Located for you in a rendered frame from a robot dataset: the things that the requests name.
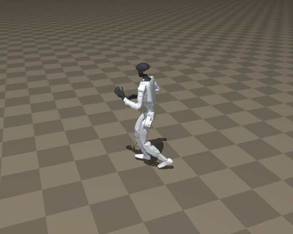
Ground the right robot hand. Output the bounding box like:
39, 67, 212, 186
128, 94, 138, 100

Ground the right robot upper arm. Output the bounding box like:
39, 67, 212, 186
150, 76, 160, 93

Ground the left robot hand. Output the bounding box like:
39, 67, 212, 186
114, 86, 129, 100

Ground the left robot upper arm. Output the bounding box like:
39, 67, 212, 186
137, 84, 147, 110

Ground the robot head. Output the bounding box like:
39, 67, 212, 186
136, 62, 151, 81

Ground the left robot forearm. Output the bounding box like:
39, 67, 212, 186
123, 97, 139, 109

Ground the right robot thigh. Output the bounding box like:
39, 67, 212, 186
134, 111, 145, 137

